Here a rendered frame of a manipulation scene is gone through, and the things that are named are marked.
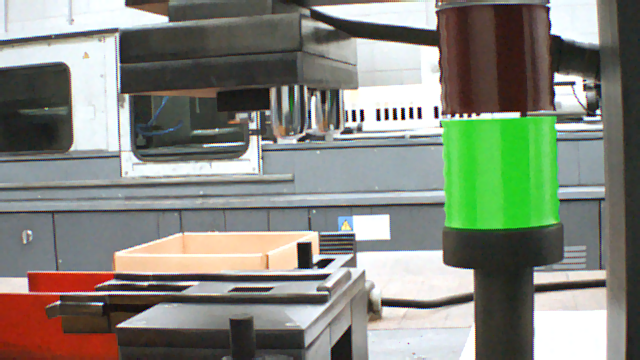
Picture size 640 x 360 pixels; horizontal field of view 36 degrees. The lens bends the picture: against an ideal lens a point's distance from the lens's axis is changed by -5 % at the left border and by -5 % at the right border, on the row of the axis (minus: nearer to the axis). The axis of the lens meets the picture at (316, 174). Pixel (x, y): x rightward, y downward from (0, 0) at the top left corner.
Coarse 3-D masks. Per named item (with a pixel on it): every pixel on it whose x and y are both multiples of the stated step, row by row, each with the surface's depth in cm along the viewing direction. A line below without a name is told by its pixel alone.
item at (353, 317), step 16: (352, 304) 64; (336, 320) 58; (352, 320) 63; (320, 336) 53; (336, 336) 58; (352, 336) 63; (128, 352) 51; (144, 352) 51; (160, 352) 51; (176, 352) 51; (192, 352) 51; (208, 352) 51; (224, 352) 50; (256, 352) 50; (272, 352) 50; (288, 352) 50; (304, 352) 50; (320, 352) 53; (336, 352) 63; (352, 352) 63
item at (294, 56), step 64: (128, 0) 57; (192, 0) 55; (256, 0) 54; (320, 0) 59; (384, 0) 60; (128, 64) 53; (192, 64) 52; (256, 64) 52; (320, 64) 56; (320, 128) 66
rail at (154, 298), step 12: (108, 300) 59; (120, 300) 59; (132, 300) 59; (144, 300) 59; (156, 300) 59; (168, 300) 59; (180, 300) 59; (192, 300) 58; (204, 300) 58; (216, 300) 58; (228, 300) 58; (240, 300) 58; (252, 300) 58; (264, 300) 57; (276, 300) 57; (288, 300) 57; (300, 300) 57; (312, 300) 57; (324, 300) 57; (120, 312) 59; (132, 312) 59
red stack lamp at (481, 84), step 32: (448, 32) 31; (480, 32) 31; (512, 32) 30; (544, 32) 31; (448, 64) 31; (480, 64) 31; (512, 64) 30; (544, 64) 31; (448, 96) 32; (480, 96) 31; (512, 96) 30; (544, 96) 31
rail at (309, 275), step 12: (156, 276) 67; (168, 276) 67; (180, 276) 67; (192, 276) 66; (204, 276) 66; (216, 276) 66; (228, 276) 66; (240, 276) 66; (252, 276) 66; (264, 276) 65; (276, 276) 65; (288, 276) 65; (300, 276) 65; (312, 276) 65; (324, 276) 65
